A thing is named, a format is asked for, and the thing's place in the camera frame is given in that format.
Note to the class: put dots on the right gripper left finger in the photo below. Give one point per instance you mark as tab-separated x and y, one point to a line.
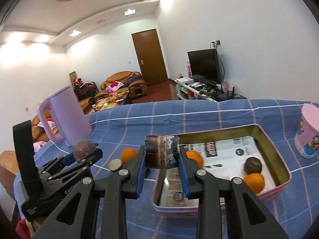
97	207

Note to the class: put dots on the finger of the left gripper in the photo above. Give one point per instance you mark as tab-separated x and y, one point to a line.
87	162
56	165

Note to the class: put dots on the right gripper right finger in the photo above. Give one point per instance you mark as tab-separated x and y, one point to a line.
246	215

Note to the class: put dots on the large purple passion fruit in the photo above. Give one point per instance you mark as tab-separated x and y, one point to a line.
83	148

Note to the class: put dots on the orange tangerine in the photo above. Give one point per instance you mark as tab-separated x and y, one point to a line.
197	157
255	181
127	154

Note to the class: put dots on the small dark passion fruit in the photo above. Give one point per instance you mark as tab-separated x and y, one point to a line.
252	165

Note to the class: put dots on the dark sugarcane piece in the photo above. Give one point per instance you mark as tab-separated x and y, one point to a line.
161	152

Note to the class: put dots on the sugarcane piece pale end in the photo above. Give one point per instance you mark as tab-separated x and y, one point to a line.
115	164

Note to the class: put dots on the blue plaid tablecloth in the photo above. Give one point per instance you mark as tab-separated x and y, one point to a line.
114	129

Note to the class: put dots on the pink electric kettle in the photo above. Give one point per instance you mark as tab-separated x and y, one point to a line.
71	122

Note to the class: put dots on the printed paper in tin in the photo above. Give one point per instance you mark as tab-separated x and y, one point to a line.
224	159

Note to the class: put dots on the pink rectangular tin box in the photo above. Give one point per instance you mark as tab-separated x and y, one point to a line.
275	163

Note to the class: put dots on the cluttered coffee table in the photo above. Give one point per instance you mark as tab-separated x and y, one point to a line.
108	101

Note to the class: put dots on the orange leather sofa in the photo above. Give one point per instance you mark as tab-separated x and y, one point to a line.
124	81

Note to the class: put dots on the pink cartoon cup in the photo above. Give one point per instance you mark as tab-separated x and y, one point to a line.
306	138

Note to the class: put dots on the brown wooden door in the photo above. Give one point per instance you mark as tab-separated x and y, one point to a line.
150	57

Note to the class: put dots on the white tv stand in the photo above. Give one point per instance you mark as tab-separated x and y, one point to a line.
186	88

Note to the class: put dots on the black wifi router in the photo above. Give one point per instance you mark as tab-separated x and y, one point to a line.
225	93

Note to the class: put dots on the black television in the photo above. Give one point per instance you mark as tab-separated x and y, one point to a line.
205	64

